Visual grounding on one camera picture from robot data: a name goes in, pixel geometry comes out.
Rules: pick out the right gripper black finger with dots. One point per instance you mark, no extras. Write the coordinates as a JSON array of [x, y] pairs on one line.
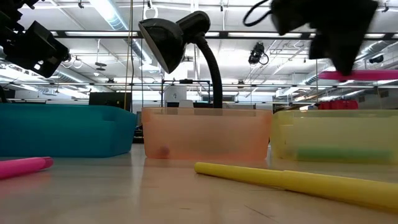
[[348, 31], [320, 46]]

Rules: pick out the slim pink marker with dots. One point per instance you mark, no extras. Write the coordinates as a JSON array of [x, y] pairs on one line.
[[373, 75]]

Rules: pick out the translucent yellow plastic bin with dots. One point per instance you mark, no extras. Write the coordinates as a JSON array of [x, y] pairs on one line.
[[335, 130]]

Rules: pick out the pink highlighter with clip cap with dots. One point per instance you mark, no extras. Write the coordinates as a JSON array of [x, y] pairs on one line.
[[21, 167]]

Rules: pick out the red storage bin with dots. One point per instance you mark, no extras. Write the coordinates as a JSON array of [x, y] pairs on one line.
[[339, 104]]

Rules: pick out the teal plastic bin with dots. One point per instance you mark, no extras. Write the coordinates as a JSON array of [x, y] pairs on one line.
[[62, 130]]

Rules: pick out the black gooseneck desk lamp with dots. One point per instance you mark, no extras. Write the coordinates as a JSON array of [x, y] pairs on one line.
[[164, 43]]

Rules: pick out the black monitor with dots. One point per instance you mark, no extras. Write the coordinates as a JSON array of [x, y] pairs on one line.
[[109, 101]]

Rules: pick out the yellow highlighter with clip cap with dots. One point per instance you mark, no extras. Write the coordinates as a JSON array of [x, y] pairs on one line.
[[311, 183]]

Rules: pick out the white box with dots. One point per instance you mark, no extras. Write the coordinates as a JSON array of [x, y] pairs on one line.
[[175, 93]]

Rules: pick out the translucent orange plastic bin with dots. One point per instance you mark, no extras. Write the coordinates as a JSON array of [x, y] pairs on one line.
[[205, 137]]

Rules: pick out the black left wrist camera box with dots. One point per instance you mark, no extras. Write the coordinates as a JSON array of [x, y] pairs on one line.
[[37, 49]]

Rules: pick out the black metal rig frame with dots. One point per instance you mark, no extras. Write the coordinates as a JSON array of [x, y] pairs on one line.
[[222, 34]]

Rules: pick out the black background stand frame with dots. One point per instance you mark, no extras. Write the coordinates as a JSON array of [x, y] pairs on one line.
[[186, 81]]

